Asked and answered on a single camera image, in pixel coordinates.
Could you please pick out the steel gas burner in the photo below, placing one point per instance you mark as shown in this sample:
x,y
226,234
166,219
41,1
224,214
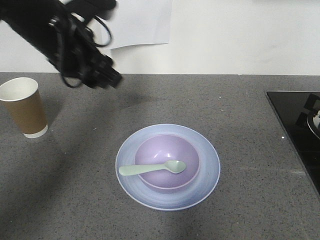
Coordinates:
x,y
311,119

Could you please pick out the light blue plate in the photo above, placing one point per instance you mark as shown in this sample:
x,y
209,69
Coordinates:
x,y
162,189

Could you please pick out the black induction cooktop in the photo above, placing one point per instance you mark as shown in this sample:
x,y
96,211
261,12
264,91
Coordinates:
x,y
288,105

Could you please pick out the pale green plastic spoon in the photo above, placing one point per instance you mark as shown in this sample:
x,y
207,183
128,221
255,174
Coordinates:
x,y
173,166

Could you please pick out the white paper sheet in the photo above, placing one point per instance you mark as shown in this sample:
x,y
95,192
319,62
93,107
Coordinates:
x,y
139,22

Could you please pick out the brown paper cup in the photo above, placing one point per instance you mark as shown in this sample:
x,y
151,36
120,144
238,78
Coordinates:
x,y
22,99

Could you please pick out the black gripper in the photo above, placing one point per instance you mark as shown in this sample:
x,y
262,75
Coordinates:
x,y
74,53

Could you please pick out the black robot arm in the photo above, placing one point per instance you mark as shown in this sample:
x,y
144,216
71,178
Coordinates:
x,y
29,18

